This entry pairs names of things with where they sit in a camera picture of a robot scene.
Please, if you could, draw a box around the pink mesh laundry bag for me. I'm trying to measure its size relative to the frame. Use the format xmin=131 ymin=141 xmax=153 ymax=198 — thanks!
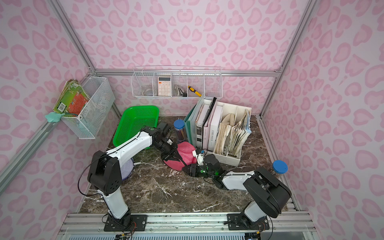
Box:
xmin=163 ymin=142 xmax=197 ymax=171

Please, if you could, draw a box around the purple mesh laundry bag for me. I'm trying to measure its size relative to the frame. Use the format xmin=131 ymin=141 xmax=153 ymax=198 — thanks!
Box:
xmin=121 ymin=158 xmax=134 ymax=181

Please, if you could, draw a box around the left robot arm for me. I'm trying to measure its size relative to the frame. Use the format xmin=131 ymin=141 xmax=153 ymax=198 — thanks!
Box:
xmin=88 ymin=123 xmax=184 ymax=220

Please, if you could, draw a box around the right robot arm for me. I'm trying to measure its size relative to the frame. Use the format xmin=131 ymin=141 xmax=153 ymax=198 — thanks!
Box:
xmin=182 ymin=153 xmax=292 ymax=224

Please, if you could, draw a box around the blue lid pencil jar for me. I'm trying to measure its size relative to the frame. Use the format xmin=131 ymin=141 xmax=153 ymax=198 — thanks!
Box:
xmin=174 ymin=119 xmax=188 ymax=143

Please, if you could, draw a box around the green folder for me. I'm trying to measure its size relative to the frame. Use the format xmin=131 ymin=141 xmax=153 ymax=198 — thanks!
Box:
xmin=184 ymin=94 xmax=205 ymax=147

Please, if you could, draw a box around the green plastic basket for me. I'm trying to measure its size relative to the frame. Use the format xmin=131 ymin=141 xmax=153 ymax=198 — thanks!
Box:
xmin=113 ymin=106 xmax=160 ymax=147

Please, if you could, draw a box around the black binder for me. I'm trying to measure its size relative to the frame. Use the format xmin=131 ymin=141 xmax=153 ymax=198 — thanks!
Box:
xmin=202 ymin=97 xmax=217 ymax=150

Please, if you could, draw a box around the white file organizer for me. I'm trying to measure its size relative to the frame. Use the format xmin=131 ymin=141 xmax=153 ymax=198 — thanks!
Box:
xmin=195 ymin=98 xmax=252 ymax=167

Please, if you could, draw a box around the pink white book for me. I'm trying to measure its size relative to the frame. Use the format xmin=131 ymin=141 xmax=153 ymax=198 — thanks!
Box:
xmin=203 ymin=102 xmax=223 ymax=152

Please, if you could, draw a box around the clear tape roll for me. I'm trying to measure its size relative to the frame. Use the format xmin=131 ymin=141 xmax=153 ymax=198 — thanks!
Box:
xmin=143 ymin=88 xmax=154 ymax=97

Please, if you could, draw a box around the black binder clip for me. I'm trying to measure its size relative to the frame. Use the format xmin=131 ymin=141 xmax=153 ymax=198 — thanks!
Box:
xmin=176 ymin=86 xmax=188 ymax=97

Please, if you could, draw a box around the beige paper stack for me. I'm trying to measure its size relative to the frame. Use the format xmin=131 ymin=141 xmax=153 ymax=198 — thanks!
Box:
xmin=214 ymin=113 xmax=236 ymax=155

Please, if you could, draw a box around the white calculator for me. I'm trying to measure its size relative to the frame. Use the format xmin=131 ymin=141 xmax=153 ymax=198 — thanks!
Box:
xmin=158 ymin=77 xmax=172 ymax=97

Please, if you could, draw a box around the yellow black utility knife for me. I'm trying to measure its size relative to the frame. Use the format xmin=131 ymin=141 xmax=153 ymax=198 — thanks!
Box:
xmin=188 ymin=86 xmax=202 ymax=97

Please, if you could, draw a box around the blue lid jar right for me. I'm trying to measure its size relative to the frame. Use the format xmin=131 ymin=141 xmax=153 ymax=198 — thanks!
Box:
xmin=272 ymin=160 xmax=289 ymax=175

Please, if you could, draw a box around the green red booklet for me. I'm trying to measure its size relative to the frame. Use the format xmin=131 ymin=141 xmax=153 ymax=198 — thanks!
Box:
xmin=53 ymin=79 xmax=90 ymax=116

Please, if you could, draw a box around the mint green star hook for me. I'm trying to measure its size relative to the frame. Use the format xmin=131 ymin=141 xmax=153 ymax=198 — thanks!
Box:
xmin=45 ymin=112 xmax=65 ymax=123

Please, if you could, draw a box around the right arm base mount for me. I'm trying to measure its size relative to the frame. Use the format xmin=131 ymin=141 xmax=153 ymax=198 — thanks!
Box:
xmin=224 ymin=205 xmax=270 ymax=232

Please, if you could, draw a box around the white wire wall shelf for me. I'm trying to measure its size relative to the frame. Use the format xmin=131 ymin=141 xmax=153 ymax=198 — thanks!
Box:
xmin=131 ymin=66 xmax=224 ymax=99

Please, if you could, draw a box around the white mesh wall basket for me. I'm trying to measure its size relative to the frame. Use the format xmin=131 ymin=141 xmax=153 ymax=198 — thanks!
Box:
xmin=61 ymin=77 xmax=115 ymax=139

